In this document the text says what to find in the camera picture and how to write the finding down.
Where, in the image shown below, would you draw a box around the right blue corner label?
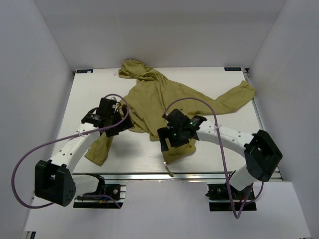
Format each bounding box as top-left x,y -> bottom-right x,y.
224,67 -> 242,72

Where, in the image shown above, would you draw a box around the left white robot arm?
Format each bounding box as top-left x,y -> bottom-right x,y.
34,98 -> 133,207

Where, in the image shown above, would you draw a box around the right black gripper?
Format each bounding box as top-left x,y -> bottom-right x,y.
158,125 -> 190,152

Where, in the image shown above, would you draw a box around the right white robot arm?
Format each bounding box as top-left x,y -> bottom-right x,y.
158,109 -> 283,199

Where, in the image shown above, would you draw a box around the blue corner label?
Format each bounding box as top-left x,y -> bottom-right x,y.
76,69 -> 93,74
224,67 -> 242,72

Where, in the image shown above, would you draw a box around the olive green jacket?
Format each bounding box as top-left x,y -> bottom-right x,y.
78,61 -> 260,173

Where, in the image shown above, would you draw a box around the left blue corner label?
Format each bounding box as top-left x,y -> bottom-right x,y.
76,69 -> 93,74

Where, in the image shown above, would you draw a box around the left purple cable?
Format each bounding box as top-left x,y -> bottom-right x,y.
11,94 -> 130,209

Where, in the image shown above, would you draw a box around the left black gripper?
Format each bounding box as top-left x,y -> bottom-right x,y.
106,107 -> 134,137

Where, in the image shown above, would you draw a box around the aluminium rail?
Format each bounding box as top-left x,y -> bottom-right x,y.
243,68 -> 282,175
72,171 -> 282,182

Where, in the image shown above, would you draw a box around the aluminium right side rail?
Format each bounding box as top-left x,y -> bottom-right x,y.
243,68 -> 282,175

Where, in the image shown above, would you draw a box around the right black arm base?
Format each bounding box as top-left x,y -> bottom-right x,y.
205,184 -> 257,212

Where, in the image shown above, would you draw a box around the aluminium front rail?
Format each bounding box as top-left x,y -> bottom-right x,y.
72,171 -> 282,182

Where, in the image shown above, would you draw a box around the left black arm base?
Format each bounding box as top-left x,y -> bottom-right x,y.
73,173 -> 127,209

